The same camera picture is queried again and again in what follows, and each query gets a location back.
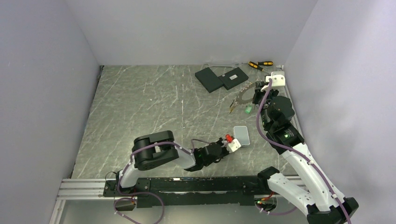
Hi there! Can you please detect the large black flat box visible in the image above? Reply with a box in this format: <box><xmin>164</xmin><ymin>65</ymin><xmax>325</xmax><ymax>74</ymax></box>
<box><xmin>195</xmin><ymin>67</ymin><xmax>224</xmax><ymax>93</ymax></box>

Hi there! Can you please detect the green key tag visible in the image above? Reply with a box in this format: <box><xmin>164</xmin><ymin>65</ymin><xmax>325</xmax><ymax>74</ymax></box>
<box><xmin>245</xmin><ymin>105</ymin><xmax>252</xmax><ymax>114</ymax></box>

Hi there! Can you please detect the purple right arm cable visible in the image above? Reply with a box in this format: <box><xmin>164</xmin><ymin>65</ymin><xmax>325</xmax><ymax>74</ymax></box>
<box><xmin>255</xmin><ymin>78</ymin><xmax>354</xmax><ymax>224</ymax></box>

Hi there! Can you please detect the yellow black screwdriver rear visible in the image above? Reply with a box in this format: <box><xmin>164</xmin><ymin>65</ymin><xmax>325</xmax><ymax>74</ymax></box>
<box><xmin>246</xmin><ymin>61</ymin><xmax>274</xmax><ymax>67</ymax></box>

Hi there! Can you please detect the yellow black screwdriver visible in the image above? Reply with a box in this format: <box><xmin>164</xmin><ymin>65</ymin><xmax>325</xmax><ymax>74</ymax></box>
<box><xmin>249</xmin><ymin>65</ymin><xmax>269</xmax><ymax>74</ymax></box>
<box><xmin>246</xmin><ymin>61</ymin><xmax>274</xmax><ymax>67</ymax></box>

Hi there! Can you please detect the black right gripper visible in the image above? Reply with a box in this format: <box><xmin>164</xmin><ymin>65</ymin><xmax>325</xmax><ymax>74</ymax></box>
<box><xmin>252</xmin><ymin>81</ymin><xmax>279</xmax><ymax>128</ymax></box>

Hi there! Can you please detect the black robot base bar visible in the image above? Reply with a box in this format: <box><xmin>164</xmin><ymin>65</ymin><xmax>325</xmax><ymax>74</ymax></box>
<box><xmin>103</xmin><ymin>175</ymin><xmax>272</xmax><ymax>208</ymax></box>

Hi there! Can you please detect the round metal key organizer disc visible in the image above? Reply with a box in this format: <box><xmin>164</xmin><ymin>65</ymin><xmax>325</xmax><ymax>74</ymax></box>
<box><xmin>229</xmin><ymin>81</ymin><xmax>265</xmax><ymax>114</ymax></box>

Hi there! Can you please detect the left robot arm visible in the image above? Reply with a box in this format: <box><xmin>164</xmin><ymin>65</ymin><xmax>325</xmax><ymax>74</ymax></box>
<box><xmin>115</xmin><ymin>131</ymin><xmax>241</xmax><ymax>196</ymax></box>

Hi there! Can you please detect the long silver wrench at wall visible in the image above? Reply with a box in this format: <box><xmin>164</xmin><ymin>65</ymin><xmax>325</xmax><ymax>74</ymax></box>
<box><xmin>204</xmin><ymin>63</ymin><xmax>240</xmax><ymax>68</ymax></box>

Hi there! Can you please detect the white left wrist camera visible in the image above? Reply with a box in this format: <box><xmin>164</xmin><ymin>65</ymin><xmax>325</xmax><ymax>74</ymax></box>
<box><xmin>224</xmin><ymin>134</ymin><xmax>242</xmax><ymax>153</ymax></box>

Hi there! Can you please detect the clear plastic case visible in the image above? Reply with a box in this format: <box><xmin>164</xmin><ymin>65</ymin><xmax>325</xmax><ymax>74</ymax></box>
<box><xmin>233</xmin><ymin>126</ymin><xmax>250</xmax><ymax>146</ymax></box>

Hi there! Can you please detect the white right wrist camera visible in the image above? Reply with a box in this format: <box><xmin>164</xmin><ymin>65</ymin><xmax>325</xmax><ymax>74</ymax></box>
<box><xmin>261</xmin><ymin>70</ymin><xmax>286</xmax><ymax>92</ymax></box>

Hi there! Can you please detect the yellow black screwdriver front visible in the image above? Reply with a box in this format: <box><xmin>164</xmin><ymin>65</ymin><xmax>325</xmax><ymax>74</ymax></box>
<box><xmin>249</xmin><ymin>65</ymin><xmax>269</xmax><ymax>74</ymax></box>

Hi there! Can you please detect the small black flat box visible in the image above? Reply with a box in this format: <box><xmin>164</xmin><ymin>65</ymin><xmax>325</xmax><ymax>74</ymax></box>
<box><xmin>219</xmin><ymin>67</ymin><xmax>248</xmax><ymax>90</ymax></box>

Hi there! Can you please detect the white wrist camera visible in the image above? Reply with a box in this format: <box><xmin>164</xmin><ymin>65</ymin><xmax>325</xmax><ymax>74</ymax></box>
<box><xmin>224</xmin><ymin>134</ymin><xmax>242</xmax><ymax>153</ymax></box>
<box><xmin>261</xmin><ymin>70</ymin><xmax>286</xmax><ymax>92</ymax></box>

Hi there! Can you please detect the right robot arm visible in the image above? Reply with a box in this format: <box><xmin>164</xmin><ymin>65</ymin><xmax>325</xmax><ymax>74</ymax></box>
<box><xmin>252</xmin><ymin>87</ymin><xmax>359</xmax><ymax>224</ymax></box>

